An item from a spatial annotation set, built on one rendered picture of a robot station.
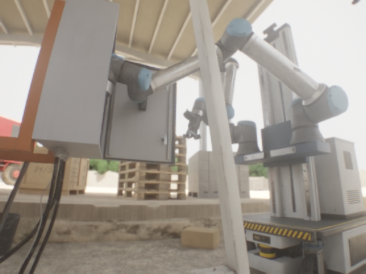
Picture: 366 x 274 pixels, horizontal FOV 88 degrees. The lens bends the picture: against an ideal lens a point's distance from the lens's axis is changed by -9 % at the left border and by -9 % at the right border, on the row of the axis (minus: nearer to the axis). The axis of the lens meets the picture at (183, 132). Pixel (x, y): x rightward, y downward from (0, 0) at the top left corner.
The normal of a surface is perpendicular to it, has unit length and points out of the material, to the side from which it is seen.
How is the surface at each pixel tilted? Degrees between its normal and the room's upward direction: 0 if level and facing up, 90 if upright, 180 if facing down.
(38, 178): 90
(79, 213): 89
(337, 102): 93
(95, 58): 90
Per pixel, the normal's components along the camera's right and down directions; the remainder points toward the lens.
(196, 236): -0.43, -0.25
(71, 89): 0.34, -0.25
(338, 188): -0.87, -0.14
